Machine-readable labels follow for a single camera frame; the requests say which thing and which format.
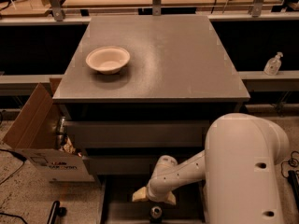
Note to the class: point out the green can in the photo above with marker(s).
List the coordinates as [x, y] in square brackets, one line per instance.
[155, 214]

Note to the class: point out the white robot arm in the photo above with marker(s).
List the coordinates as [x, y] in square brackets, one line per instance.
[238, 166]

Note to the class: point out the grey bottom drawer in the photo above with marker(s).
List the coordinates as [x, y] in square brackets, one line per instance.
[118, 207]

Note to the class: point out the grey drawer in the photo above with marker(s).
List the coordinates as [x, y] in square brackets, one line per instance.
[117, 134]
[136, 165]
[118, 207]

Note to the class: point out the grey middle drawer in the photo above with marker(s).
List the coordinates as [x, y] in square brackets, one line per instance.
[136, 165]

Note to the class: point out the grey top drawer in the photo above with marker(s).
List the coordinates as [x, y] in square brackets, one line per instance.
[117, 134]

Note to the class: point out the grey drawer cabinet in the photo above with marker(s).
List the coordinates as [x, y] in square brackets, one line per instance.
[178, 70]

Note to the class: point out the black device bottom left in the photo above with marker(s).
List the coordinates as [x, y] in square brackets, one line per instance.
[56, 211]

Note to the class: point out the cans inside cardboard box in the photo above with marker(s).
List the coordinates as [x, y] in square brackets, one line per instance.
[63, 142]

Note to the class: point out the black device right edge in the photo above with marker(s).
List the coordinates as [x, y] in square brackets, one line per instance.
[292, 179]

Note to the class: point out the open cardboard box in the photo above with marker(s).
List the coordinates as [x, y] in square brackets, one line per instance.
[36, 136]

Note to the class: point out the beige paper bowl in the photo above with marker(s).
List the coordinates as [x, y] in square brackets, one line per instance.
[108, 60]

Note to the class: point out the clear sanitizer pump bottle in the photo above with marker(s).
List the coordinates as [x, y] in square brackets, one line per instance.
[273, 64]

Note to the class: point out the metal railing frame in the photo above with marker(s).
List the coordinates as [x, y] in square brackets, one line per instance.
[58, 8]

